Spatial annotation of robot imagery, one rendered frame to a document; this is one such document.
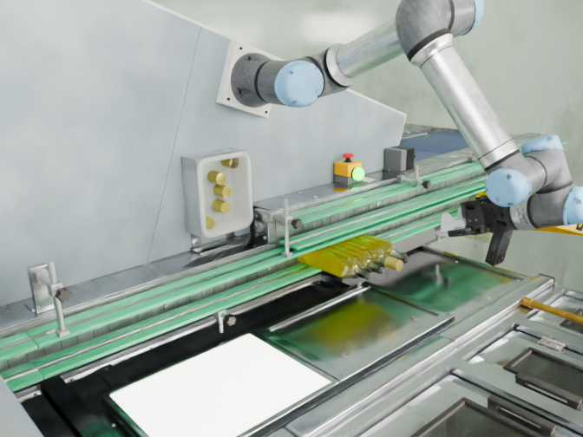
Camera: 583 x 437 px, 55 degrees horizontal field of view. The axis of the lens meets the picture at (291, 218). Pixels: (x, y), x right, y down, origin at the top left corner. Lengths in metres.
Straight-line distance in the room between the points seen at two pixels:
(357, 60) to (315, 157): 0.52
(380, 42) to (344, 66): 0.14
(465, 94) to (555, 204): 0.30
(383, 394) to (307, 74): 0.80
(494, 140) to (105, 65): 0.90
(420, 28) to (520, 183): 0.36
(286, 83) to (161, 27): 0.35
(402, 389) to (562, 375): 0.41
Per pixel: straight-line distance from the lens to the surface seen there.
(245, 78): 1.57
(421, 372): 1.45
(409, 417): 1.33
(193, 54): 1.57
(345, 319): 1.62
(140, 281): 1.47
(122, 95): 1.48
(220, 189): 1.59
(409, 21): 1.19
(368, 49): 1.44
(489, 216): 1.37
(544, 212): 1.28
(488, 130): 1.14
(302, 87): 1.47
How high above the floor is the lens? 2.09
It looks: 46 degrees down
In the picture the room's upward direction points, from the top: 108 degrees clockwise
